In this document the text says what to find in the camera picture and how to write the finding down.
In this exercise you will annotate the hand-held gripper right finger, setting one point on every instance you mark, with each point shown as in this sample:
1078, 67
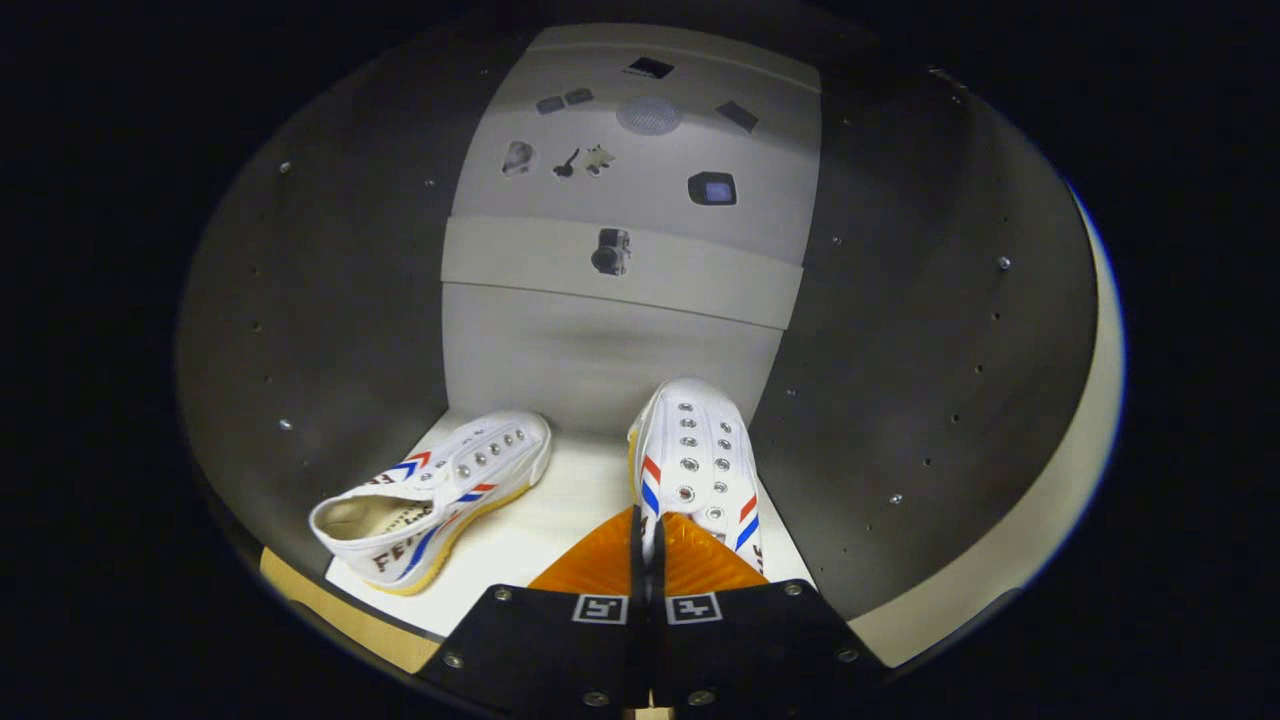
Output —
750, 650

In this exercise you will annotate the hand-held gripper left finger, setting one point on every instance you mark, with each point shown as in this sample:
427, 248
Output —
545, 650

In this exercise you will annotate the white striped canvas shoe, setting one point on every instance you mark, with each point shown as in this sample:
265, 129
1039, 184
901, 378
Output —
700, 450
440, 500

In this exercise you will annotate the grey shoe cabinet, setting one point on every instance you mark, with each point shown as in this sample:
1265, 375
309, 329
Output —
300, 300

